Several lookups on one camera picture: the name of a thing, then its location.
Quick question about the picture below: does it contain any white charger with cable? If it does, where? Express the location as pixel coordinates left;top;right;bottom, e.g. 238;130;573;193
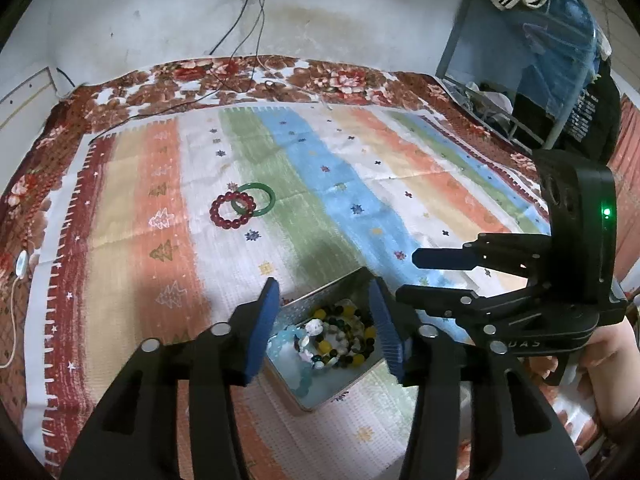
0;249;28;370

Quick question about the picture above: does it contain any silver metal tin box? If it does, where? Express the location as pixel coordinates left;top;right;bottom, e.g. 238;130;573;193
266;266;383;412

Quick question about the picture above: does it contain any person's right hand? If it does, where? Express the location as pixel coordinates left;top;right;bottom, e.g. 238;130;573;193
514;318;640;430

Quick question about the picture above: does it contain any white bed headboard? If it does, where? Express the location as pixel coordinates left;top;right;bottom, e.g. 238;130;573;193
1;67;58;166

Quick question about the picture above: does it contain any yellow black bead bracelet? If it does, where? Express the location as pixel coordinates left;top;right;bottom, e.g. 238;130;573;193
307;301;379;369

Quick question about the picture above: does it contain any red bead bracelet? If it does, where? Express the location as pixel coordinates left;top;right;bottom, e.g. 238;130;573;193
208;190;257;231

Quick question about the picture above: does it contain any green jade bangle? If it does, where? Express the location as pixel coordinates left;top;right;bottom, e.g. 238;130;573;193
236;182;277;218

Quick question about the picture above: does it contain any floral red bed sheet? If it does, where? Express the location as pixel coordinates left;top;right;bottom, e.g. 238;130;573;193
0;54;616;480

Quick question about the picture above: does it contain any light blue bead bracelet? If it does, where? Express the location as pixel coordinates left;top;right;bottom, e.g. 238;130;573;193
269;324;317;399

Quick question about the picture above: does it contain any striped colourful cloth mat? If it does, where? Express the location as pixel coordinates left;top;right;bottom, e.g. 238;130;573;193
23;104;549;474

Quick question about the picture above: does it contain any black power cable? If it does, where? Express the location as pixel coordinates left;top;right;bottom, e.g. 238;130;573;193
98;0;271;137

